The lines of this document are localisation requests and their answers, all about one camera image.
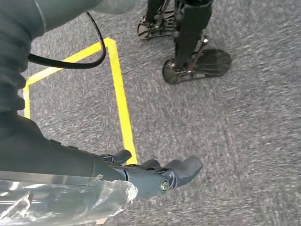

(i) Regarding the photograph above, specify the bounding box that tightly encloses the yellow floor tape square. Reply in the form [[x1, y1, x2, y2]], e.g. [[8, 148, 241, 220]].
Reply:
[[23, 37, 139, 166]]

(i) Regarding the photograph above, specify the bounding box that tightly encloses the black robot left foot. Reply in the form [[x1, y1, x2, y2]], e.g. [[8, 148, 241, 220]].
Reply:
[[137, 6, 180, 40]]

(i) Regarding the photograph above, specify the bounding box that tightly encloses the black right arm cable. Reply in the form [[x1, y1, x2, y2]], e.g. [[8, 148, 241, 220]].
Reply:
[[28, 11, 107, 70]]

